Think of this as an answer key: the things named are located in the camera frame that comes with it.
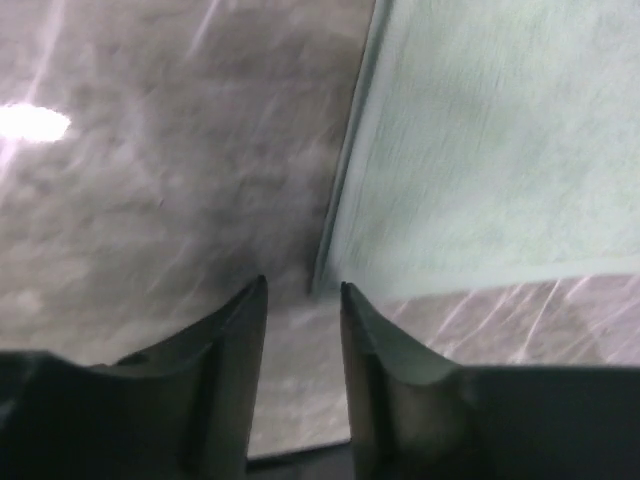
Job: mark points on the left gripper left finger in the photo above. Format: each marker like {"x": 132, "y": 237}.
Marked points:
{"x": 179, "y": 409}

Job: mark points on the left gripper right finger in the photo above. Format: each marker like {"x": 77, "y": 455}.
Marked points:
{"x": 414, "y": 414}

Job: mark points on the green panda towel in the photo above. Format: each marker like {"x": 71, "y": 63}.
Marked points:
{"x": 489, "y": 143}

